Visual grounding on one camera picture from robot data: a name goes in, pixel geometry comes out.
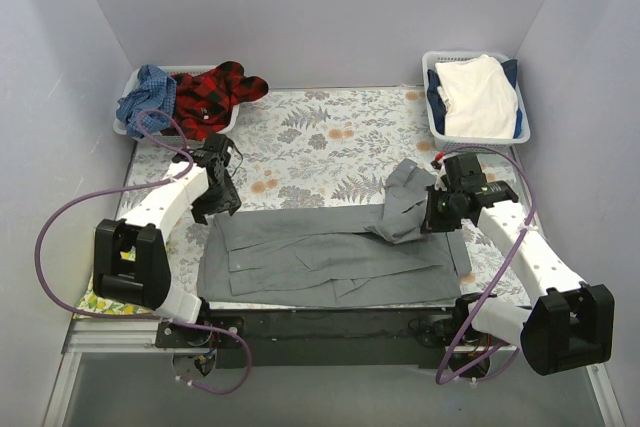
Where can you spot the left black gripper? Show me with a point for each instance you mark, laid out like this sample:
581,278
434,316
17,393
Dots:
216,204

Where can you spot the left white plastic basket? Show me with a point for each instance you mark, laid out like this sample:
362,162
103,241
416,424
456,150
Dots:
175,129

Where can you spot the blue checked shirt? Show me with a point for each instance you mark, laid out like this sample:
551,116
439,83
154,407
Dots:
156,90

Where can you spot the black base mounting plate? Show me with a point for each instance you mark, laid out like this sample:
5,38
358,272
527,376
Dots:
412,336

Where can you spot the red black plaid shirt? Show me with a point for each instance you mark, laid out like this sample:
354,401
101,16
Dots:
205,102

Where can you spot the aluminium frame rail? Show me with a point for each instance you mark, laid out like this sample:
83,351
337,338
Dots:
111,375

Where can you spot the grey long sleeve shirt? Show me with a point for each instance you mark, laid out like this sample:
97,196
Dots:
336,257

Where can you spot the white folded shirt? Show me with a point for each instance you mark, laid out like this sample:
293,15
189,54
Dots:
480,92

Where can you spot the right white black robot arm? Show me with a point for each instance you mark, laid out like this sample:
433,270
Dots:
569,323

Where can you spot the lemon print cloth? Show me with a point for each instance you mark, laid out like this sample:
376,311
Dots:
93,303

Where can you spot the dark blue folded garment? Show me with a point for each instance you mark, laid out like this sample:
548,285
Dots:
437,104

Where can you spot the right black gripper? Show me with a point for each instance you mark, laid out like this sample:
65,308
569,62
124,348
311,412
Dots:
432,212

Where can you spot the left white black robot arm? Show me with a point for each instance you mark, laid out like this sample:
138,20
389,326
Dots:
131,263

